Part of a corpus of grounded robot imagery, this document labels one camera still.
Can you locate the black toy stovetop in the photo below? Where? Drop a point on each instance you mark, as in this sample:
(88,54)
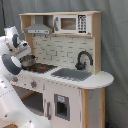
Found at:
(39,68)

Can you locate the black toy faucet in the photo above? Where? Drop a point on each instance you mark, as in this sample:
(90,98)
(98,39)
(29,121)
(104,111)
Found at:
(81,65)

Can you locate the wooden toy kitchen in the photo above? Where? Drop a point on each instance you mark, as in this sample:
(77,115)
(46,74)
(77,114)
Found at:
(61,50)

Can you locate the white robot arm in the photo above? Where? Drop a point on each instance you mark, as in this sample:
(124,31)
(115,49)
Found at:
(12,109)

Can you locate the grey range hood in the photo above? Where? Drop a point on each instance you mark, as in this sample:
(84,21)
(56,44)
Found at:
(38,27)

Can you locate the right red stove knob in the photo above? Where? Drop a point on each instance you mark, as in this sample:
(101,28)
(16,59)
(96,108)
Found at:
(33,84)

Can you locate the white fridge door with dispenser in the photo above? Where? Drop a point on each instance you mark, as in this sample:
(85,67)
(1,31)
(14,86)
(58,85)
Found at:
(62,105)

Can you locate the toy microwave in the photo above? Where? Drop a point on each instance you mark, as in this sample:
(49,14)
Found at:
(73,24)

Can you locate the small metal pot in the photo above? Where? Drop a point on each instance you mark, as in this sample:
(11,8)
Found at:
(28,60)

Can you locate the grey toy sink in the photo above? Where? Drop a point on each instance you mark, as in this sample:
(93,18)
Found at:
(71,74)

